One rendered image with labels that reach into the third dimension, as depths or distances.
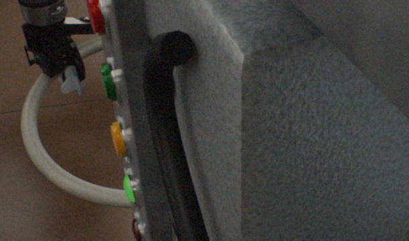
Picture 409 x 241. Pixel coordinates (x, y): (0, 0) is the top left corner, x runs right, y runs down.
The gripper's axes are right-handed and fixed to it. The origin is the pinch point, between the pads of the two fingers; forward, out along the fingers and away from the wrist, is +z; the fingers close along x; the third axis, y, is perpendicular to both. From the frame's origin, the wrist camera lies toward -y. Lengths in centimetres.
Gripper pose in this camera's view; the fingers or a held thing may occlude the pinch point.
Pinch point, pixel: (73, 85)
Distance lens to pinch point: 133.3
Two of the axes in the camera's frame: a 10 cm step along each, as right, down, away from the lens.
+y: -6.3, 5.6, -5.4
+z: 0.4, 7.1, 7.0
